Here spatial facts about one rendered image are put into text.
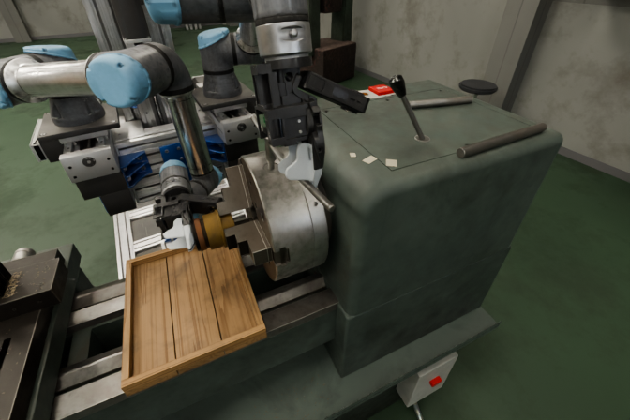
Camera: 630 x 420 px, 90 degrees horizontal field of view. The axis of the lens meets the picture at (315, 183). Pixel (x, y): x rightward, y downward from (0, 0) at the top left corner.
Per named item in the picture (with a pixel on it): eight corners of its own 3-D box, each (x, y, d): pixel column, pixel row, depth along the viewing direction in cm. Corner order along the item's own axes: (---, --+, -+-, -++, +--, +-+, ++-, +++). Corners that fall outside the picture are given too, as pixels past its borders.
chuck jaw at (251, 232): (269, 214, 74) (287, 244, 65) (272, 230, 77) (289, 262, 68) (222, 227, 71) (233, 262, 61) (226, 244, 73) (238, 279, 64)
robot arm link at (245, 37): (231, 41, 125) (212, -82, 72) (268, 39, 128) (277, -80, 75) (234, 70, 125) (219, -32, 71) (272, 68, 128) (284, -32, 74)
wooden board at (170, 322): (233, 238, 101) (232, 229, 99) (267, 337, 75) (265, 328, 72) (130, 269, 91) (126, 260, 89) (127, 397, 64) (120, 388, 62)
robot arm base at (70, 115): (55, 113, 109) (40, 85, 103) (104, 106, 115) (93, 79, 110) (51, 130, 98) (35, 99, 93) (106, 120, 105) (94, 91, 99)
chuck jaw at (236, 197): (262, 202, 80) (250, 157, 80) (265, 203, 76) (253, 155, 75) (218, 214, 76) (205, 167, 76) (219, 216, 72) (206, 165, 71)
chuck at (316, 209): (280, 202, 102) (281, 120, 80) (322, 286, 83) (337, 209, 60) (270, 204, 101) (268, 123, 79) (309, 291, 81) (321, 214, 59)
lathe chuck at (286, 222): (270, 204, 101) (267, 123, 79) (309, 291, 81) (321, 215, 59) (243, 213, 98) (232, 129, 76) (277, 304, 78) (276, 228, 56)
